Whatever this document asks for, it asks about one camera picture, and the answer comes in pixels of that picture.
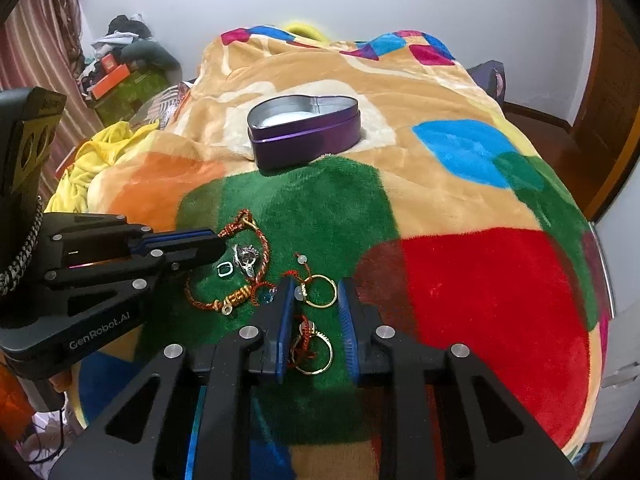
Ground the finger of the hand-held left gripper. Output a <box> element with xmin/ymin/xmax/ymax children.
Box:
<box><xmin>42</xmin><ymin>212</ymin><xmax>227</xmax><ymax>272</ymax></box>
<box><xmin>44</xmin><ymin>247</ymin><xmax>227</xmax><ymax>312</ymax></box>

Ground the braided grey cord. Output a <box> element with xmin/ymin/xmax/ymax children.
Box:
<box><xmin>0</xmin><ymin>199</ymin><xmax>45</xmax><ymax>297</ymax></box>

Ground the yellow pillow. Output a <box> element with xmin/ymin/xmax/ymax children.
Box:
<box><xmin>281</xmin><ymin>20</ymin><xmax>329</xmax><ymax>44</ymax></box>

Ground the purple heart-shaped tin box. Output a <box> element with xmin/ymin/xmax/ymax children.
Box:
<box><xmin>246</xmin><ymin>95</ymin><xmax>362</xmax><ymax>172</ymax></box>

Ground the green box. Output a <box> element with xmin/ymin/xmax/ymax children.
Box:
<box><xmin>94</xmin><ymin>66</ymin><xmax>172</xmax><ymax>127</ymax></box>

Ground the black cable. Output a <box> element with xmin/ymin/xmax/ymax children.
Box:
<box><xmin>24</xmin><ymin>392</ymin><xmax>70</xmax><ymax>465</ymax></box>

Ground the pile of clothes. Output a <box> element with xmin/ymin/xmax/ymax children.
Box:
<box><xmin>89</xmin><ymin>14</ymin><xmax>182</xmax><ymax>78</ymax></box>

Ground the silver ornate ring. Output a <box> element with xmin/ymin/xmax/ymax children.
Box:
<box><xmin>233</xmin><ymin>243</ymin><xmax>262</xmax><ymax>278</ymax></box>

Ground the red braided bracelet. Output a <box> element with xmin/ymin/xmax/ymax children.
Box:
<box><xmin>185</xmin><ymin>209</ymin><xmax>274</xmax><ymax>317</ymax></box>

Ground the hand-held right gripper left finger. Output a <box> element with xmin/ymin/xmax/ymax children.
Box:
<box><xmin>47</xmin><ymin>277</ymin><xmax>297</xmax><ymax>480</ymax></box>

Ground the orange box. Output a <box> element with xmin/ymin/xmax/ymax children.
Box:
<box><xmin>86</xmin><ymin>56</ymin><xmax>135</xmax><ymax>102</ymax></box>

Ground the yellow cloth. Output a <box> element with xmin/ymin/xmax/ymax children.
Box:
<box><xmin>44</xmin><ymin>120</ymin><xmax>162</xmax><ymax>217</ymax></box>

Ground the wooden door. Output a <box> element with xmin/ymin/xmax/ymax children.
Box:
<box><xmin>569</xmin><ymin>0</ymin><xmax>640</xmax><ymax>222</ymax></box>

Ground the striped curtain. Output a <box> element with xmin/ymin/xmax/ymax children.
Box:
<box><xmin>0</xmin><ymin>0</ymin><xmax>103</xmax><ymax>203</ymax></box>

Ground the dark bag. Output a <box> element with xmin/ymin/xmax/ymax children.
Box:
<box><xmin>469</xmin><ymin>60</ymin><xmax>509</xmax><ymax>102</ymax></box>

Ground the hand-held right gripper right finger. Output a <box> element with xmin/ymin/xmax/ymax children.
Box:
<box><xmin>337</xmin><ymin>279</ymin><xmax>583</xmax><ymax>480</ymax></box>

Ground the patterned grey cloth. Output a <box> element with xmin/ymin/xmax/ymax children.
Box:
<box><xmin>129</xmin><ymin>84</ymin><xmax>193</xmax><ymax>132</ymax></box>

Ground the colourful patchwork fleece blanket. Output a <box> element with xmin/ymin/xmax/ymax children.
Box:
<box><xmin>65</xmin><ymin>24</ymin><xmax>615</xmax><ymax>480</ymax></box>

